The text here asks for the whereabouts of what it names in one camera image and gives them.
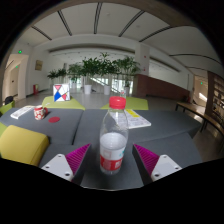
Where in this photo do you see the framed wall picture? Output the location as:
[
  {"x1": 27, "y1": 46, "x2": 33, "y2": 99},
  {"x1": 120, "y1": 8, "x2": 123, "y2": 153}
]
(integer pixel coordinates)
[{"x1": 34, "y1": 59, "x2": 44, "y2": 71}]

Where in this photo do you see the white cube with coloured triangles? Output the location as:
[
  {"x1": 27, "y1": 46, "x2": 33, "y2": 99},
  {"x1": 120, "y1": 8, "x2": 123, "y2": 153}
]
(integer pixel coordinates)
[{"x1": 52, "y1": 83, "x2": 71, "y2": 102}]

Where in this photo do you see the lime green table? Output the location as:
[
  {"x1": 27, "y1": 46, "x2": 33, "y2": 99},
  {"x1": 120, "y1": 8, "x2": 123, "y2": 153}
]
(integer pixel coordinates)
[
  {"x1": 99, "y1": 96, "x2": 149, "y2": 111},
  {"x1": 41, "y1": 95, "x2": 86, "y2": 111}
]

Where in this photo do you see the red and white patterned mug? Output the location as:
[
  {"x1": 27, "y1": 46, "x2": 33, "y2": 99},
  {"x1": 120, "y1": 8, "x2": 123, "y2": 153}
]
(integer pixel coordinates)
[{"x1": 33, "y1": 105, "x2": 49, "y2": 121}]

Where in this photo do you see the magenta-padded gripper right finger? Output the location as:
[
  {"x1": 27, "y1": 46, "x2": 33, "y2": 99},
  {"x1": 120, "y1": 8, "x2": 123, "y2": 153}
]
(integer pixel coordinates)
[{"x1": 131, "y1": 143, "x2": 184, "y2": 186}]

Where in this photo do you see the lime green chair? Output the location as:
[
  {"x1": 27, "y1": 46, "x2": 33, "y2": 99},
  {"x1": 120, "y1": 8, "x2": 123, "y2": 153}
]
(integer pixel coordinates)
[{"x1": 0, "y1": 100, "x2": 16, "y2": 116}]

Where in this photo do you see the black chair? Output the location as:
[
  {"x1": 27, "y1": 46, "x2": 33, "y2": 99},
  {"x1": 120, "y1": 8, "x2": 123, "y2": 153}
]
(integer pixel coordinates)
[{"x1": 3, "y1": 95, "x2": 15, "y2": 105}]

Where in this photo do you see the mustard yellow table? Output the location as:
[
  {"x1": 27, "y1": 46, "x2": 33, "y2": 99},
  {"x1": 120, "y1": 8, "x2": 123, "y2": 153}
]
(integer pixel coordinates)
[{"x1": 0, "y1": 124, "x2": 50, "y2": 167}]

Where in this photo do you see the yellow-edged printed booklet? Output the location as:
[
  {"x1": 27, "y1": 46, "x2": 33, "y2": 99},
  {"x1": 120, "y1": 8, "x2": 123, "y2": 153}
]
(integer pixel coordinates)
[{"x1": 123, "y1": 108, "x2": 152, "y2": 130}]

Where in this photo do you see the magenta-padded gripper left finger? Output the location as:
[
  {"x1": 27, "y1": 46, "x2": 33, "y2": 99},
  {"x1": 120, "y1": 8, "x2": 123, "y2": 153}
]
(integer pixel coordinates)
[{"x1": 40, "y1": 143, "x2": 92, "y2": 186}]

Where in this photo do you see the row of potted green plants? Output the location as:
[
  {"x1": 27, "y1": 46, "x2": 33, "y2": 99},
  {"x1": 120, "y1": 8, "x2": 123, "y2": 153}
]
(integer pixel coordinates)
[{"x1": 46, "y1": 52, "x2": 142, "y2": 96}]

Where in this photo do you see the clear red-capped water bottle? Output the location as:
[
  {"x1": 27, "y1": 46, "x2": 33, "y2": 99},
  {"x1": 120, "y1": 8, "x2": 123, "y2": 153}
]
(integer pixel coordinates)
[{"x1": 98, "y1": 96, "x2": 130, "y2": 176}]

